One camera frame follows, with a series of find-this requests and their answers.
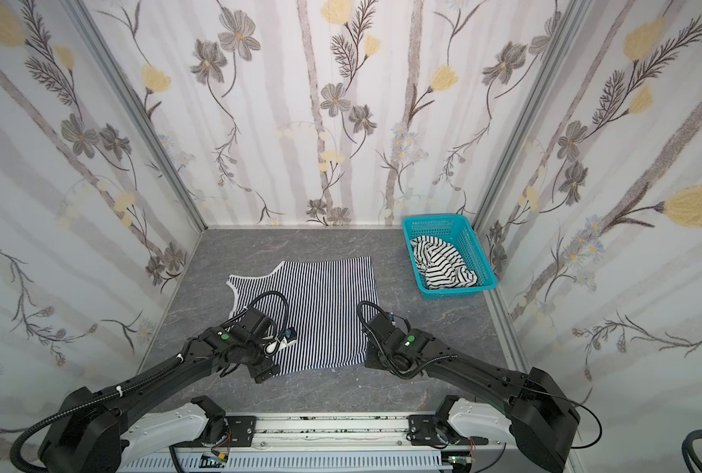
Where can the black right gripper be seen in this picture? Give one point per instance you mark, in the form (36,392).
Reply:
(372,357)

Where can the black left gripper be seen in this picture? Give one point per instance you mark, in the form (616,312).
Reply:
(265,370)

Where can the blue white striped tank top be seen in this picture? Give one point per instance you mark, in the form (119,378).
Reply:
(320,304)

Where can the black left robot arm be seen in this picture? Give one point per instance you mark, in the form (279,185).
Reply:
(100,431)

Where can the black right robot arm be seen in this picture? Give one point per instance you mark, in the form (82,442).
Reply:
(542,420)

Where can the black white striped tank top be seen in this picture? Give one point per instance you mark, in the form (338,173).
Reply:
(441,265)

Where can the green circuit board left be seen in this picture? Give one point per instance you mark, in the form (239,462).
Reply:
(211,461)

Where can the green circuit board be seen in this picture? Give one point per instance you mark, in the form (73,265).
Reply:
(459,463)
(211,461)

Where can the green circuit board right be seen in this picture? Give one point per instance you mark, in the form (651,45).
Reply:
(459,463)

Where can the teal plastic basket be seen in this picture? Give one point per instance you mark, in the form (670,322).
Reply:
(456,230)

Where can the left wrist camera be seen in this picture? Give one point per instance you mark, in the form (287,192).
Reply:
(284,340)

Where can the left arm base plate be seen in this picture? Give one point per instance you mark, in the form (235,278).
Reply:
(233,431)

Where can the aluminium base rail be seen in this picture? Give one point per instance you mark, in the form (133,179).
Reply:
(284,433)

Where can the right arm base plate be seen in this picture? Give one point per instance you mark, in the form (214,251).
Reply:
(428,431)

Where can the white slotted cable duct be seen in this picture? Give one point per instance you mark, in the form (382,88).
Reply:
(346,461)

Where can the aluminium corner post right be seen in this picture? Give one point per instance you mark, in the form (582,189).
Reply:
(560,44)

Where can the aluminium corner post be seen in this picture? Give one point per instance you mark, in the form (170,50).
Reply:
(81,20)
(560,44)

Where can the aluminium corner post left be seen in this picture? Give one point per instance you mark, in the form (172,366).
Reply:
(81,20)

